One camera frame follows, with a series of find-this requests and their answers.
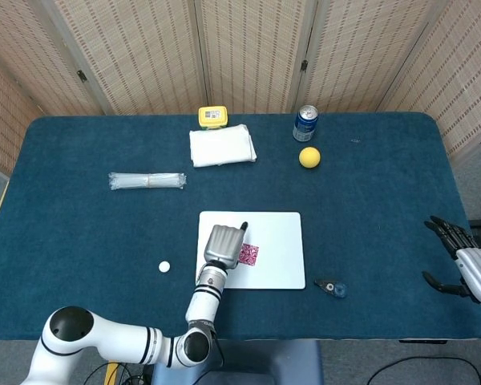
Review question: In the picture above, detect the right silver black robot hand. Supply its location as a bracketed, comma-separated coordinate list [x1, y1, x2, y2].
[421, 215, 481, 310]

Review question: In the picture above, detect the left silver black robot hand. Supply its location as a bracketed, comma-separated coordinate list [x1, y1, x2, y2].
[203, 221, 249, 270]

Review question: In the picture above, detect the pink patterned square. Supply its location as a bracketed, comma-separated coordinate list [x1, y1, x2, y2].
[239, 242, 261, 267]

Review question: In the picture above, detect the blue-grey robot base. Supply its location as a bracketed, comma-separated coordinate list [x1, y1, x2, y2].
[150, 339, 325, 385]

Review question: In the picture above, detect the white rectangular board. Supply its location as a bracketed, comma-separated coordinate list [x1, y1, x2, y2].
[195, 211, 307, 290]

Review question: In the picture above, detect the folded white towel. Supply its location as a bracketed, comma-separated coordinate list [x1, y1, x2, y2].
[188, 124, 258, 168]

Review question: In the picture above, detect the bundle of wrapped straws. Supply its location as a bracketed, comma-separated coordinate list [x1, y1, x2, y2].
[107, 172, 188, 192]

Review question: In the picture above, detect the yellow foam ball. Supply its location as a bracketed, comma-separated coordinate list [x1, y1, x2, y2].
[298, 146, 322, 169]

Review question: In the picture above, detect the blue black correction tape dispenser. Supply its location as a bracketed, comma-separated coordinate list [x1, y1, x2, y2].
[313, 278, 349, 299]

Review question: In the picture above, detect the yellow lidded container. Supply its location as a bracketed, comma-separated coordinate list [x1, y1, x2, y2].
[197, 105, 228, 132]

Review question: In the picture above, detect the teal tablecloth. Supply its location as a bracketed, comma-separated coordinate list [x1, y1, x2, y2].
[0, 111, 481, 342]

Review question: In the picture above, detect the blue soda can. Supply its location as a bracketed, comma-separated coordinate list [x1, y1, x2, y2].
[292, 104, 319, 143]

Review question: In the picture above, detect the woven bamboo screen panel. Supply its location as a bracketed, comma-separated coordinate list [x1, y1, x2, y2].
[35, 0, 209, 117]
[0, 0, 113, 117]
[0, 47, 41, 176]
[300, 0, 446, 116]
[378, 0, 481, 161]
[194, 0, 317, 116]

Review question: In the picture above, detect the long black floor cable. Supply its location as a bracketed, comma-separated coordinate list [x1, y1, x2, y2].
[366, 355, 481, 385]

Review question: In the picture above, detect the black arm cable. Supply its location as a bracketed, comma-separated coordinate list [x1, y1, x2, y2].
[211, 328, 226, 368]

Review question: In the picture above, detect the black floor cable bundle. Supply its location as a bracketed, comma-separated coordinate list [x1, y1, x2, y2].
[83, 360, 154, 385]

